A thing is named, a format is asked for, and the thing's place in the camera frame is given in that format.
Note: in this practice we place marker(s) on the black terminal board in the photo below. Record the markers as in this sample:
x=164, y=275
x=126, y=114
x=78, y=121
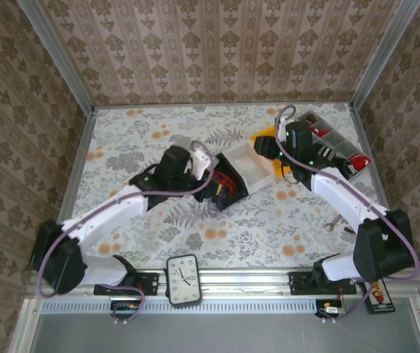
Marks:
x=380, y=299

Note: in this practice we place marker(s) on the black plastic bin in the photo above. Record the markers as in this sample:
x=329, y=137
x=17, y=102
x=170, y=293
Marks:
x=237, y=198

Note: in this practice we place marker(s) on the aluminium frame post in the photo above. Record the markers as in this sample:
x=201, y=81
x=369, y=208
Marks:
x=57, y=55
x=382, y=55

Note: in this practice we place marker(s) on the aluminium front rail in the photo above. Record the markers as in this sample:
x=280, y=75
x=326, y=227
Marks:
x=231, y=279

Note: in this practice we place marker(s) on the white plastic bin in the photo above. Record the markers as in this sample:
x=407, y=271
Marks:
x=250, y=165

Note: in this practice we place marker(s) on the black white striped cloth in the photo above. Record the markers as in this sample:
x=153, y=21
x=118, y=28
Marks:
x=327, y=152

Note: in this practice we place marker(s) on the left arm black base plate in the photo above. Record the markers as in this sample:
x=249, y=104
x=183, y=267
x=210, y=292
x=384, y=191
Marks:
x=151, y=283

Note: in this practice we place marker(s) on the black white analog clock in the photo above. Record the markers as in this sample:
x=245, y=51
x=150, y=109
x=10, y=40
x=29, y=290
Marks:
x=183, y=279

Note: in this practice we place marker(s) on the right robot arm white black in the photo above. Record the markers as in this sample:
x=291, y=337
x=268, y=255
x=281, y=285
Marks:
x=379, y=250

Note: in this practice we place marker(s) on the small red white item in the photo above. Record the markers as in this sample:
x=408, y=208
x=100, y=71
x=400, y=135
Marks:
x=319, y=130

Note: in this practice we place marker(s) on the grey metal front panel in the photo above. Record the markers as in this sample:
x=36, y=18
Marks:
x=213, y=334

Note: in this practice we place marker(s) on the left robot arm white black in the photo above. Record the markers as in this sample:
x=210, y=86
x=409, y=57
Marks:
x=62, y=264

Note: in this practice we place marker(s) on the black cloth item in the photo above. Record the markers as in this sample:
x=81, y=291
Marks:
x=345, y=167

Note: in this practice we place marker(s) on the small black circuit board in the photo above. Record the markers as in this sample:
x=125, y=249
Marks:
x=329, y=309
x=125, y=308

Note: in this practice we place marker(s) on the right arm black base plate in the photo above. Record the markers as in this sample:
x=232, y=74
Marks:
x=299, y=285

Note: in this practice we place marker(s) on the grey compartment organizer box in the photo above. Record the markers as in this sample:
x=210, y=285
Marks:
x=342, y=147

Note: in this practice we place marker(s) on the aluminium table side rail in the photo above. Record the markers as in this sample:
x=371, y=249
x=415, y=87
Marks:
x=77, y=162
x=360, y=127

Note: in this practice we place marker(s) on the red white toy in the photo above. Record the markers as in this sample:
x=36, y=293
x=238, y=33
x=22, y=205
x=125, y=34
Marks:
x=360, y=162

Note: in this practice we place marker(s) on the yellow plastic bin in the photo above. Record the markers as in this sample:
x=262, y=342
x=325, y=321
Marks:
x=265, y=131

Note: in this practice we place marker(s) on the brown small item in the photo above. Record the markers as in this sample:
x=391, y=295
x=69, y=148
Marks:
x=308, y=118

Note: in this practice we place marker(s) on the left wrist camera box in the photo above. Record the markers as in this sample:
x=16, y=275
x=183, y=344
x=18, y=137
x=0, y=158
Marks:
x=201, y=163

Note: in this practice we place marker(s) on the floral tablecloth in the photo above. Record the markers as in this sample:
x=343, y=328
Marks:
x=231, y=250

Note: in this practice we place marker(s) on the small steel wrench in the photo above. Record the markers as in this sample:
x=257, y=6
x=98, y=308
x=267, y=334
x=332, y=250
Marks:
x=332, y=223

